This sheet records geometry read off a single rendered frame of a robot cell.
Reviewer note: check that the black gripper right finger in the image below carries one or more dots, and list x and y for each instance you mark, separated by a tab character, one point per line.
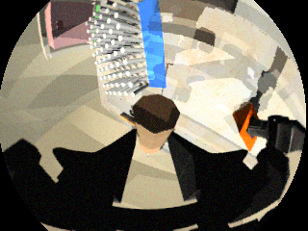
195	166

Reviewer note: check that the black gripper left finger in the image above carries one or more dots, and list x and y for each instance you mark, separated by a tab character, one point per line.
109	165

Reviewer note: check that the blue flat strip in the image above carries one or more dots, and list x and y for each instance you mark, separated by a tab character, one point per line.
151	29

